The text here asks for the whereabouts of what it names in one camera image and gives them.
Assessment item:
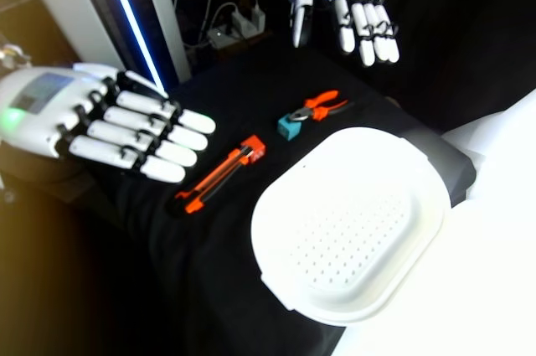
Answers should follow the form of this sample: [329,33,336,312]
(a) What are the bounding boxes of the orange handled pliers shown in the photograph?
[288,90,355,122]

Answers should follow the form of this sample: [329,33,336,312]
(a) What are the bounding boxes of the orange black utility knife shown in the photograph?
[167,144,256,217]

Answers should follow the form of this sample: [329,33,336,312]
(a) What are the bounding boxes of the white perforated plastic basket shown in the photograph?
[250,126,452,327]

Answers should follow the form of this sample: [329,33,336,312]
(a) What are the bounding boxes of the white power strip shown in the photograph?
[207,7,267,50]

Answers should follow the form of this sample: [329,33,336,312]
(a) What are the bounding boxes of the white column with blue light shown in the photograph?
[14,0,192,85]

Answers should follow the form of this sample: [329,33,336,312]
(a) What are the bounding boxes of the teal number block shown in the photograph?
[276,112,309,137]

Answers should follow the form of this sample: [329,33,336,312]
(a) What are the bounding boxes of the black table cloth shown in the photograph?
[70,44,456,356]

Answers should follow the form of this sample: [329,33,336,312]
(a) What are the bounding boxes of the white cable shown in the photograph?
[198,0,240,46]

